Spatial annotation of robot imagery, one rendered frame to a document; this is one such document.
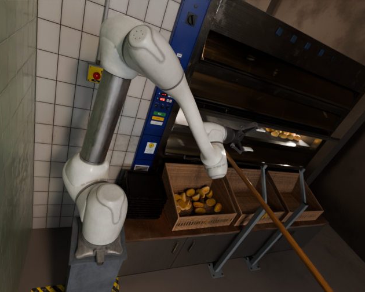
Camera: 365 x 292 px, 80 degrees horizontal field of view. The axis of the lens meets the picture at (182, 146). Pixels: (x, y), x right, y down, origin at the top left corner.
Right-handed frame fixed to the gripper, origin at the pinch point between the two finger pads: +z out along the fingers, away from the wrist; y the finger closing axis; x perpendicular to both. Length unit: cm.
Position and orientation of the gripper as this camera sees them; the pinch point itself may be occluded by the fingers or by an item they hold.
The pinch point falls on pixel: (256, 139)
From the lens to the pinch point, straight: 133.7
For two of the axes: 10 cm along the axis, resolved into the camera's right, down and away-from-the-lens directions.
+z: 8.8, 1.1, 4.6
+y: -3.4, 8.1, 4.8
